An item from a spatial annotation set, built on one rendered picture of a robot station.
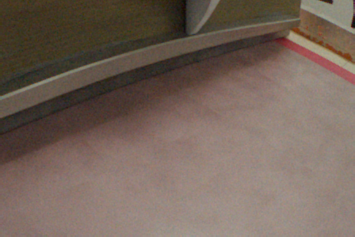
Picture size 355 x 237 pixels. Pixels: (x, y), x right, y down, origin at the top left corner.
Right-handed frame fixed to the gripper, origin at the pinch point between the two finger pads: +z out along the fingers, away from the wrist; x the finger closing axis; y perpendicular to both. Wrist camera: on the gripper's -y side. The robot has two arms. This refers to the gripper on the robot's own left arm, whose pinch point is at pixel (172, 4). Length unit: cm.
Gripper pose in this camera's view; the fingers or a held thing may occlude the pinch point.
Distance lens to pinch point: 22.6
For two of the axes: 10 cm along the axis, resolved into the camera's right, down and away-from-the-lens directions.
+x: 7.2, 4.2, -5.6
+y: -6.9, 3.1, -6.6
